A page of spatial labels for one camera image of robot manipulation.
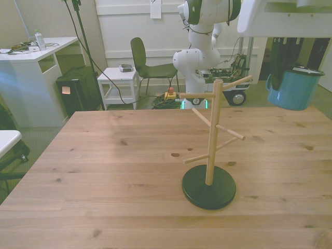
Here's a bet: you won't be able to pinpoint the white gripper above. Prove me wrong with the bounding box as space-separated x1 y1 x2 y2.
237 0 332 89

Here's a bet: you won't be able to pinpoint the yellow emergency stop button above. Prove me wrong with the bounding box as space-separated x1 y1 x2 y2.
164 87 177 102

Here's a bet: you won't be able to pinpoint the white paper on wall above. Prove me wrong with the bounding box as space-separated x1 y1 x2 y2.
150 0 162 20

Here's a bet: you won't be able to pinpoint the blue enamel mug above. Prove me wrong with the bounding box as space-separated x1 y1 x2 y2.
265 66 326 112

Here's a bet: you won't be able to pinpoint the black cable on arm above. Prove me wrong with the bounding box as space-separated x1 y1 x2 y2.
181 0 232 36

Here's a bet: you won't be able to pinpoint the wooden mug tree black base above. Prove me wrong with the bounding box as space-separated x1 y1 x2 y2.
179 75 253 211

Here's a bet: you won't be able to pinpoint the dark green chair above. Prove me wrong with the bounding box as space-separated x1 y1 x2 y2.
130 37 180 97

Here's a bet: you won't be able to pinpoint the black computer tower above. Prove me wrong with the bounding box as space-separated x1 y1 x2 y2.
56 67 103 118

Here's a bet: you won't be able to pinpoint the clutter of tools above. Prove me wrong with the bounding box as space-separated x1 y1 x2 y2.
0 40 30 55

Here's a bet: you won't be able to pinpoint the white rounded table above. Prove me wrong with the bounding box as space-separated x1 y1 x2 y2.
0 130 22 159

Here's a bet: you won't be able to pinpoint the black cable to floor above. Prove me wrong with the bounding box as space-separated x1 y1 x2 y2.
61 0 167 105

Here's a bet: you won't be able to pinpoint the white wheeled electronics cart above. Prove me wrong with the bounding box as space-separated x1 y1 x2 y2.
199 36 255 107

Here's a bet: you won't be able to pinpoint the white side table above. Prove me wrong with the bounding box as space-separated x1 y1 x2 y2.
96 66 139 110

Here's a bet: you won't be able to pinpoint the white desk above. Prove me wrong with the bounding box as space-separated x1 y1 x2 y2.
0 36 87 128

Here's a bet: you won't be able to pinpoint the black tripod pole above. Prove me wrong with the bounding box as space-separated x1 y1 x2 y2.
71 0 106 112

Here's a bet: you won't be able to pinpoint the clear plastic bottle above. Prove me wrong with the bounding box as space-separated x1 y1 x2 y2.
34 29 47 51

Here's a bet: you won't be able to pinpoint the coiled floor cables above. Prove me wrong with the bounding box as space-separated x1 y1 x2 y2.
151 94 183 110

